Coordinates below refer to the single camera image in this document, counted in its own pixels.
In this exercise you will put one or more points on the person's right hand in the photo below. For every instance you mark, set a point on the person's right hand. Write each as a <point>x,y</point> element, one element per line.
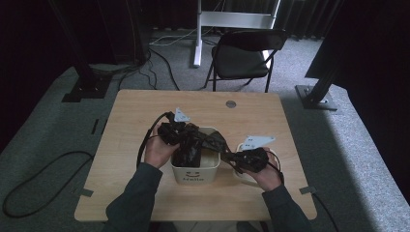
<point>267,179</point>

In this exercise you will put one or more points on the white desk frame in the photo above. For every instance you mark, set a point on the white desk frame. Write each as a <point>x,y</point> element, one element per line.
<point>232,19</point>

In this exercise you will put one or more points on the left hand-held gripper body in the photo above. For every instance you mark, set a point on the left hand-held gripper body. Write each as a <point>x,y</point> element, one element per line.
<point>170,133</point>

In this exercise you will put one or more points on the black folding chair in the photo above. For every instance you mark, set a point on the black folding chair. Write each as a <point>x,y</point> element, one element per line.
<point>240,61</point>

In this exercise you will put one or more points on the grey round table grommet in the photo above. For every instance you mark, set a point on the grey round table grommet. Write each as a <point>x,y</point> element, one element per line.
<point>230,103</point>

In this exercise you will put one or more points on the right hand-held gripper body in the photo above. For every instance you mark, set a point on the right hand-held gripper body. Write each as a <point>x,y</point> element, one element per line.
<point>253,159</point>

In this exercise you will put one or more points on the grey tape strip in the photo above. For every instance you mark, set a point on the grey tape strip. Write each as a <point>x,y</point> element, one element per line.
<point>84,192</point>
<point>307,190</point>

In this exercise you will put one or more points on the dark cloth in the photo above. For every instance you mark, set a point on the dark cloth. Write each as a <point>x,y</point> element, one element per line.
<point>361,48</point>

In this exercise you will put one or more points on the cream plastic bin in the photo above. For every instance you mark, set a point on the cream plastic bin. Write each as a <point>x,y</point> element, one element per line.
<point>193,176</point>

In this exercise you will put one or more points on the black metal stand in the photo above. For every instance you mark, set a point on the black metal stand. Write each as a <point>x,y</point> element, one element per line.
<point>317,96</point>
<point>85,83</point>

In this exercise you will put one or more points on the person's left hand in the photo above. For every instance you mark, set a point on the person's left hand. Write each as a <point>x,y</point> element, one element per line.
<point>156,153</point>

